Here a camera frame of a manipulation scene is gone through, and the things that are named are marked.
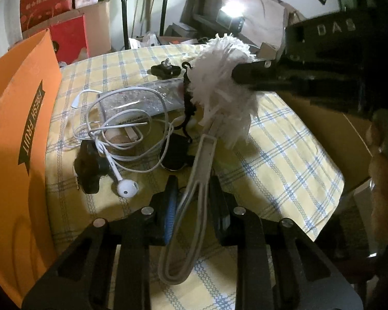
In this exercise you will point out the beige sofa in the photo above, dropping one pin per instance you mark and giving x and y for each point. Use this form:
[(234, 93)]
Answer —
[(265, 16)]

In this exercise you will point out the black star knob with screw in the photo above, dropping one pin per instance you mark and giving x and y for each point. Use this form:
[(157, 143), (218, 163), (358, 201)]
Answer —
[(165, 70)]

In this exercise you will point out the person's right hand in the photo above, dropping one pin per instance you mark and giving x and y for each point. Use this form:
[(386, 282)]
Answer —
[(383, 193)]

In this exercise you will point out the yellow checked tablecloth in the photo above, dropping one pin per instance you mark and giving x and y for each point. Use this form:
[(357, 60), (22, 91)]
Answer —
[(278, 168)]

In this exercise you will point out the round black case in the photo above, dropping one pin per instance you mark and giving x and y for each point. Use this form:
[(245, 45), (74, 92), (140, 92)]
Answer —
[(176, 153)]

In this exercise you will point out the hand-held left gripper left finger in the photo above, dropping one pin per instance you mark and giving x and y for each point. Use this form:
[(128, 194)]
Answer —
[(169, 210)]

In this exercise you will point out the orange cardboard box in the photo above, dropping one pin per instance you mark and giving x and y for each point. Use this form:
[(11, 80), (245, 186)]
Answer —
[(16, 168)]

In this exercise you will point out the bright lit device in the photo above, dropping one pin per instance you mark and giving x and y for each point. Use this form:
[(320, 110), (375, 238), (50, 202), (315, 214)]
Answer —
[(231, 14)]

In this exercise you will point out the white lamp with wooden base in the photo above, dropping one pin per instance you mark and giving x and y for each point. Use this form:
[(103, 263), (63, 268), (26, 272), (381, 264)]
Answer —
[(116, 139)]

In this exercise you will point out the dark brown star knob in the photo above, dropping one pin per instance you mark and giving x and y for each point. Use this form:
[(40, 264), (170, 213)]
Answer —
[(90, 168)]

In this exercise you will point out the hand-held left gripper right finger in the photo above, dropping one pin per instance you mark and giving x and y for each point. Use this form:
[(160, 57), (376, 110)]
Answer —
[(218, 210)]

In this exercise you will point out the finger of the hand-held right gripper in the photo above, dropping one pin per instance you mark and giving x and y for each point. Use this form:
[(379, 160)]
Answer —
[(278, 90), (255, 72)]

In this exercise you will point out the large brown cardboard box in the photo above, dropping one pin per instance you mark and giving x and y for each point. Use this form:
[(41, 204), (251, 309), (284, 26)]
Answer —
[(98, 25)]

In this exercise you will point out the black speaker stand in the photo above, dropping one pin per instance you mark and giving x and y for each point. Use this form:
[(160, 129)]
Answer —
[(164, 13), (125, 22)]

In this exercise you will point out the plain brown cardboard box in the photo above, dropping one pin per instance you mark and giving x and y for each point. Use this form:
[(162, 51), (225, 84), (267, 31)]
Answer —
[(326, 142)]

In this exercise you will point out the clear plastic bottle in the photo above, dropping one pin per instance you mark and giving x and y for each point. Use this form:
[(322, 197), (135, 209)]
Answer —
[(156, 89)]

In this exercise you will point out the red gift box on top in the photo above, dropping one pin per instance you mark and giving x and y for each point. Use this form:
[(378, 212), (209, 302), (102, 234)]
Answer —
[(45, 0)]

